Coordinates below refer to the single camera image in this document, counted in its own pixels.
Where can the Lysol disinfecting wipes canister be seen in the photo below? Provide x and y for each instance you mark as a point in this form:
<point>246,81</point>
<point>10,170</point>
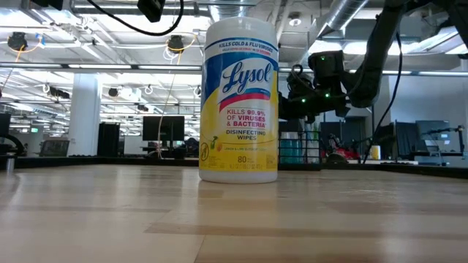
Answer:
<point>239,146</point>

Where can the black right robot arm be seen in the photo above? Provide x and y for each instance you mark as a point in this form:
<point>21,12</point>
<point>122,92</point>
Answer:
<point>369,55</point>

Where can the black ceiling fixture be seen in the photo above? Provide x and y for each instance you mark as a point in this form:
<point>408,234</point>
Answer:
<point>17,41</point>
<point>176,43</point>

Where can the bright ceiling light panel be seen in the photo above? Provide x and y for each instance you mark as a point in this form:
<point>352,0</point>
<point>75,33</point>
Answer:
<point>329,46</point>

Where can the person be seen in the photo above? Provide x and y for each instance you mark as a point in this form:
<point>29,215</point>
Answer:
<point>342,151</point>

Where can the ceiling light strip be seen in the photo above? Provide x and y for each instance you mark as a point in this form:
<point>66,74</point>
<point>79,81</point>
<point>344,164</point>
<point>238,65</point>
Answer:
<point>98,66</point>
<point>431,73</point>

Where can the yellow white cup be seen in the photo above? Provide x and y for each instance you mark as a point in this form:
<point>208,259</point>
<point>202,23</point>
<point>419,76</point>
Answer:
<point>376,152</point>

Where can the ceiling smoke detector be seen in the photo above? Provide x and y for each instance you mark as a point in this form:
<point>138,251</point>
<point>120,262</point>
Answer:
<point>294,20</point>

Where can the black monitor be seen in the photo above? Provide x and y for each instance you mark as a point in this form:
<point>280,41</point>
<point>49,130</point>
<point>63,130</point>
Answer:
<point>166,128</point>

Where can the dark desk monitor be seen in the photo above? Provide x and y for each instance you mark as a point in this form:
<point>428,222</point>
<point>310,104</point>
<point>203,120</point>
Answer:
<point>433,129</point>

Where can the white pillar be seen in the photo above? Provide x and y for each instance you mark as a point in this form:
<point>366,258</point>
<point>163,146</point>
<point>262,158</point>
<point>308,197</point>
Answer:
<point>84,117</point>

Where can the black cabinet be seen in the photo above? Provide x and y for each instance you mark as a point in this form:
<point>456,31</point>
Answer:
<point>108,140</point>

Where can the dark screen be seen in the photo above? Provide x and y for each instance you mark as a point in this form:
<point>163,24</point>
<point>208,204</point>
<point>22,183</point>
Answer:
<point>55,148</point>

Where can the ribbed silver duct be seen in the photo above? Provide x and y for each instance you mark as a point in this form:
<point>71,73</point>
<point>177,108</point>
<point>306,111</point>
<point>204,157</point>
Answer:
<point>226,11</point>

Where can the silver ceiling duct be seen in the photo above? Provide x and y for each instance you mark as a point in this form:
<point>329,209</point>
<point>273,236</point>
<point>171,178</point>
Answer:
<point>342,14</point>

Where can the black aluminium table frame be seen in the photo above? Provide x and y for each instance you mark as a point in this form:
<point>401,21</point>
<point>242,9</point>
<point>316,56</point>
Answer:
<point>420,168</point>

